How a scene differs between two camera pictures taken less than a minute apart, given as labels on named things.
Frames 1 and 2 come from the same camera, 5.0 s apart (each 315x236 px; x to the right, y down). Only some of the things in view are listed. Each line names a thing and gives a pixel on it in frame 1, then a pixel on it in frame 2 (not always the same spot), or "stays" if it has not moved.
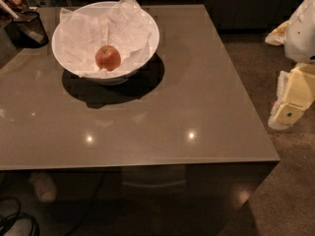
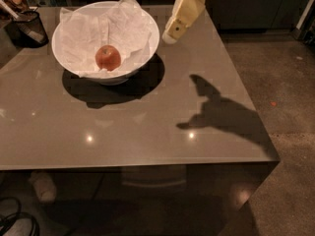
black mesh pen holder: [28, 31] stays
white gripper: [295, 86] -> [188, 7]
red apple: [107, 58] stays
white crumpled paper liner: [128, 29] stays
